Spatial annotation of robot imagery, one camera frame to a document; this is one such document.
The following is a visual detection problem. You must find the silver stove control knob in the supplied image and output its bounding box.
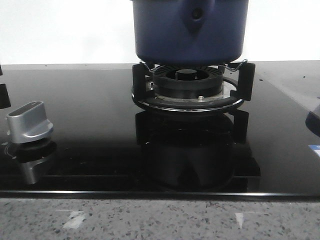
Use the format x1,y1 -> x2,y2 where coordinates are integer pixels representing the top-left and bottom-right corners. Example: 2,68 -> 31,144
6,101 -> 54,144

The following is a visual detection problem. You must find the black gas burner head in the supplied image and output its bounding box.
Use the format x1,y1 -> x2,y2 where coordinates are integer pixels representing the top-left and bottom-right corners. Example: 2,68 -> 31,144
152,65 -> 223,99

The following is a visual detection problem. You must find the black pot support grate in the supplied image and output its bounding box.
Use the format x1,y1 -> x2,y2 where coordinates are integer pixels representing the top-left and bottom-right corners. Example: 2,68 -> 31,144
131,59 -> 256,114

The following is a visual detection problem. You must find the black left burner grate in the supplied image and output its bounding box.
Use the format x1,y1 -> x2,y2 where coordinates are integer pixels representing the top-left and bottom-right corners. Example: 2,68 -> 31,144
0,62 -> 12,110

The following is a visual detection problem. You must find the blue cooking pot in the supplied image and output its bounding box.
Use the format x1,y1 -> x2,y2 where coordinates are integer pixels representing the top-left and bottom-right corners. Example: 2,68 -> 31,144
132,0 -> 249,67

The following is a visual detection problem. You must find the black glass cooktop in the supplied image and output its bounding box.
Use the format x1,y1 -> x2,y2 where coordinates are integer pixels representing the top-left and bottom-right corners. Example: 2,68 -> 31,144
0,62 -> 320,200

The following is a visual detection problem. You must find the blue white label sticker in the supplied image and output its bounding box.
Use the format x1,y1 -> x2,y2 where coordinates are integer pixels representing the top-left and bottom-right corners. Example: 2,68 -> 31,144
309,144 -> 320,157

